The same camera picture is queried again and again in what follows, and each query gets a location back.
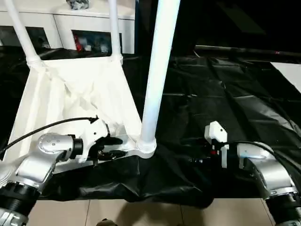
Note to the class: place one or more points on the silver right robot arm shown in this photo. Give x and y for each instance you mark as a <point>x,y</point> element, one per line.
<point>263,165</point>

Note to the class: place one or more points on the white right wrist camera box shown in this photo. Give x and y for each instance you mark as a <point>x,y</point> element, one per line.
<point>215,131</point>

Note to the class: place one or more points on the white plastic table top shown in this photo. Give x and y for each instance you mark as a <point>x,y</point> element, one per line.
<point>70,89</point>

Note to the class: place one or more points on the grey object on cabinet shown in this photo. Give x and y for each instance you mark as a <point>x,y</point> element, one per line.
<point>77,4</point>

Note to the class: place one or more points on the white plastic table leg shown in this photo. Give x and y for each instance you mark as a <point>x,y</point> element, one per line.
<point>19,28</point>
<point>157,70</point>
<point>114,28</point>

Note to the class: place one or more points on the long black bar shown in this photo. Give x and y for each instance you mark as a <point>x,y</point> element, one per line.
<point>244,51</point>

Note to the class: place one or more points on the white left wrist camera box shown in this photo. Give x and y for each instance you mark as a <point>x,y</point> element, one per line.
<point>96,132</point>

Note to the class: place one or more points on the white cabinet with glass doors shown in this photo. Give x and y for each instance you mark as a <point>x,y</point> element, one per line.
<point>61,21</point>

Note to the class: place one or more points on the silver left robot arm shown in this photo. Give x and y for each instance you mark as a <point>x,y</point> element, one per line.
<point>42,155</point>

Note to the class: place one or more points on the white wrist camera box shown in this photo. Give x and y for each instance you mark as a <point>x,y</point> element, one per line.
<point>215,131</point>
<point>96,132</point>

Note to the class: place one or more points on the black plastic mat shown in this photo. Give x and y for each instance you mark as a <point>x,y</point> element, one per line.
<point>235,108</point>

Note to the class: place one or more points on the red bottle in cabinet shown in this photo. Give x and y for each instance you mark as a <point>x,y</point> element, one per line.
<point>77,43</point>

